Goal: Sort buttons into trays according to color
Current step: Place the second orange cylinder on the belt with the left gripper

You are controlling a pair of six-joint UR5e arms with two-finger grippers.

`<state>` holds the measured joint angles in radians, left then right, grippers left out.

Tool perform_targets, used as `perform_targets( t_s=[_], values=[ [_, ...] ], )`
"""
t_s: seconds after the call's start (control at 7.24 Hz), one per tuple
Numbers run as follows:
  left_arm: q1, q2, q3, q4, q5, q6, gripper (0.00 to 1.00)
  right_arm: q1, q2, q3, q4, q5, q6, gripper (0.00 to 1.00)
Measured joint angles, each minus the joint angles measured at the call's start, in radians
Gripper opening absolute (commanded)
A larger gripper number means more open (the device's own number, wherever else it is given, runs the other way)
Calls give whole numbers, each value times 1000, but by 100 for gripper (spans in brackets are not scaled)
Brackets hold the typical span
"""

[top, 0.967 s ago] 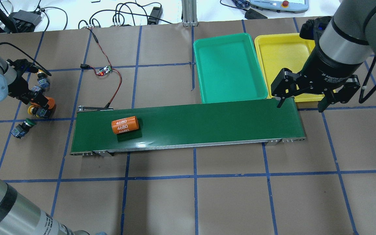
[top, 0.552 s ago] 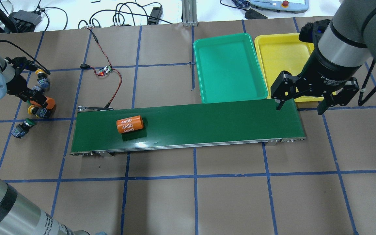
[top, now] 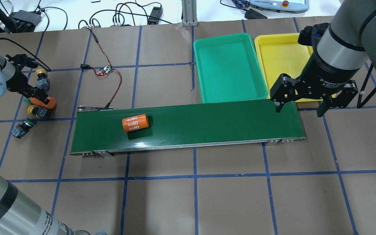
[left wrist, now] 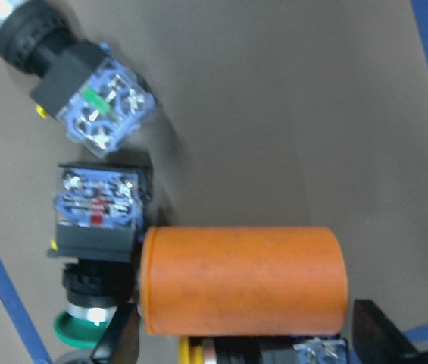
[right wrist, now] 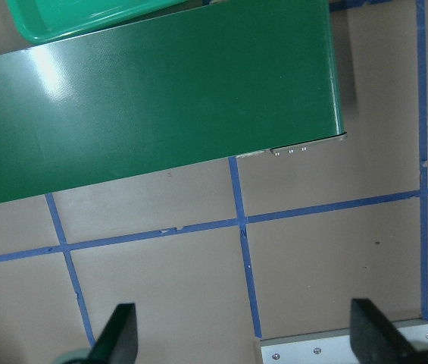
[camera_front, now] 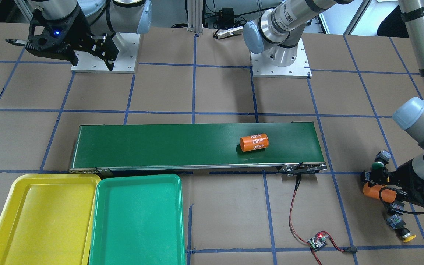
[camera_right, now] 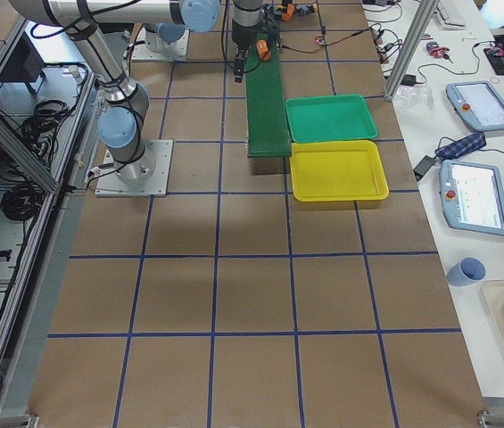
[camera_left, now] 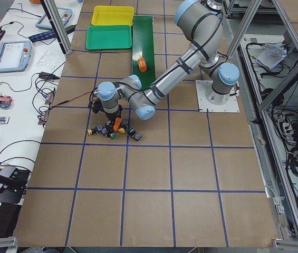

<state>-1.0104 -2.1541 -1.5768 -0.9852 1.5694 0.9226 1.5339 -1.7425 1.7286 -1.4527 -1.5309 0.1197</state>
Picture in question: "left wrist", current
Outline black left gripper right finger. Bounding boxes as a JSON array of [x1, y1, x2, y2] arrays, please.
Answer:
[[352, 299, 426, 364]]

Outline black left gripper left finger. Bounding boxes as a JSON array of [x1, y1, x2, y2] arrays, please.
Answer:
[[90, 303, 139, 364]]

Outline yellow push button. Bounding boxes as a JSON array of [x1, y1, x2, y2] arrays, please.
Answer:
[[178, 336, 351, 363], [0, 1, 156, 158]]

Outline plain orange cylinder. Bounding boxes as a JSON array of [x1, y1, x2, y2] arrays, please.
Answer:
[[139, 227, 348, 336]]

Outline green push button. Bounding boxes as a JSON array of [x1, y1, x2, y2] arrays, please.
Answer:
[[48, 162, 152, 349]]

